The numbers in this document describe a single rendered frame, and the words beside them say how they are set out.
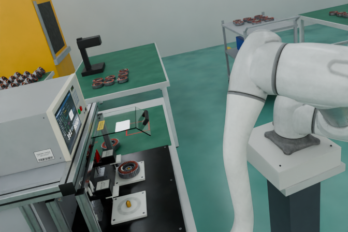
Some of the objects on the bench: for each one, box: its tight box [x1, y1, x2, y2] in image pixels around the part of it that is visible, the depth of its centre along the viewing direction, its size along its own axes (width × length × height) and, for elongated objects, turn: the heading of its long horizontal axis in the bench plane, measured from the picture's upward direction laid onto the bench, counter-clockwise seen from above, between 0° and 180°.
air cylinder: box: [93, 199, 104, 222], centre depth 127 cm, size 5×8×6 cm
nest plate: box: [111, 191, 147, 225], centre depth 129 cm, size 15×15×1 cm
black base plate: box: [71, 145, 186, 232], centre depth 140 cm, size 47×64×2 cm
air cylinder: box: [94, 167, 108, 184], centre depth 149 cm, size 5×8×6 cm
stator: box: [118, 161, 140, 179], centre depth 150 cm, size 11×11×4 cm
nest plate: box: [114, 161, 145, 186], centre depth 151 cm, size 15×15×1 cm
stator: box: [101, 138, 120, 151], centre depth 182 cm, size 11×11×4 cm
